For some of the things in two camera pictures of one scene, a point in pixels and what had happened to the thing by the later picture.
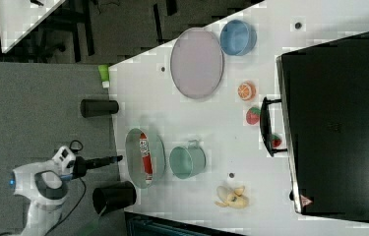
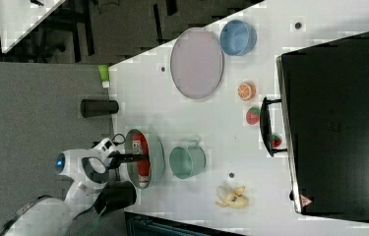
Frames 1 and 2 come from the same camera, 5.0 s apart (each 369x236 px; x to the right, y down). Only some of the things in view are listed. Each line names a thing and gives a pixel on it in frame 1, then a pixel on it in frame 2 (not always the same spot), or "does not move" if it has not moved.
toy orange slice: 247,90 does not move
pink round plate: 197,63 does not move
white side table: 19,20 does not move
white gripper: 68,163 -> 103,148
